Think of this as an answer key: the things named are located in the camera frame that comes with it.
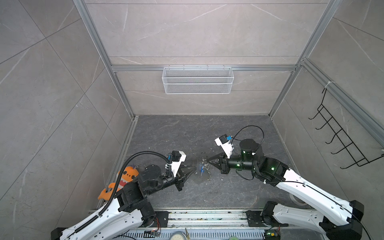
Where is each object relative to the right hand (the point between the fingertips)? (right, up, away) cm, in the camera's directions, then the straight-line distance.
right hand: (208, 159), depth 64 cm
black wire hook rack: (+60, +2, -4) cm, 61 cm away
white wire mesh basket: (-4, +47, +37) cm, 60 cm away
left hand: (-6, -2, -4) cm, 7 cm away
